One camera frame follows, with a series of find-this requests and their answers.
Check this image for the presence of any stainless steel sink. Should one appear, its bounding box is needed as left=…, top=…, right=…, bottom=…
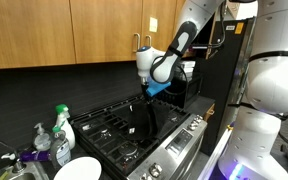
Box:
left=0, top=161, right=50, bottom=180

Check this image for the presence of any clear soap pump dispenser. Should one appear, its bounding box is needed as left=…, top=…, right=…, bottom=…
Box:
left=33, top=122, right=52, bottom=152

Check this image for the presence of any aluminium frame rail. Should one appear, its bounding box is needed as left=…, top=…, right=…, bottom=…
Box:
left=197, top=124, right=235, bottom=180

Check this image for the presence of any stack of white containers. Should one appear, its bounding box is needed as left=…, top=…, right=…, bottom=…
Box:
left=178, top=60, right=197, bottom=81

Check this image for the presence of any wooden wall cabinet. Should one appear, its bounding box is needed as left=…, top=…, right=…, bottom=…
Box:
left=0, top=0, right=188, bottom=71

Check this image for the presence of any clear dish soap bottle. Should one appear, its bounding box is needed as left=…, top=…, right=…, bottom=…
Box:
left=49, top=125, right=72, bottom=170

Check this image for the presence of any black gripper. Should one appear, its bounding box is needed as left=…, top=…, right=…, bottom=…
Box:
left=141, top=83, right=155, bottom=102

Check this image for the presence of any purple bottle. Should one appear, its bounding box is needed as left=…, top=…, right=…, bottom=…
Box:
left=19, top=149, right=52, bottom=163

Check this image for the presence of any black towel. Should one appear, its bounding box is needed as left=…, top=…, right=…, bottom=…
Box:
left=126, top=99, right=178, bottom=141

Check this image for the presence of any yellow sticky note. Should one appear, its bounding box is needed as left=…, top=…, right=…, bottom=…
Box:
left=149, top=16, right=159, bottom=33

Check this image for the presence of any yellow label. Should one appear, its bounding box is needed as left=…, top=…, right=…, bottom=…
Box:
left=234, top=22, right=245, bottom=35

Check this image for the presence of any white spray bottle green trigger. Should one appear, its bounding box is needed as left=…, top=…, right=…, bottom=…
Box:
left=54, top=103, right=77, bottom=150

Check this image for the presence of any black microwave oven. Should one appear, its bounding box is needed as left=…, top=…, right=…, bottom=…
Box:
left=155, top=71, right=202, bottom=109

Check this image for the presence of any white plate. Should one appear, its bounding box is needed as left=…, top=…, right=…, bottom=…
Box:
left=53, top=156, right=103, bottom=180

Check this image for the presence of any stainless steel gas stove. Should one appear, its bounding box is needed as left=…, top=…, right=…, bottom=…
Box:
left=69, top=94, right=209, bottom=180

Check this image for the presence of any chrome faucet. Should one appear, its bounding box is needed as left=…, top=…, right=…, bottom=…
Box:
left=0, top=152, right=27, bottom=174

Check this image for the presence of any metal cabinet door handle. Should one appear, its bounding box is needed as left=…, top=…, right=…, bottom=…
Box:
left=132, top=32, right=141, bottom=54
left=144, top=34, right=152, bottom=48

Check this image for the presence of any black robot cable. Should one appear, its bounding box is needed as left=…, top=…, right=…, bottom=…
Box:
left=170, top=64, right=189, bottom=98

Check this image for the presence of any wooden base cabinet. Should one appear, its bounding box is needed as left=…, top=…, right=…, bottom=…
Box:
left=203, top=103, right=217, bottom=123

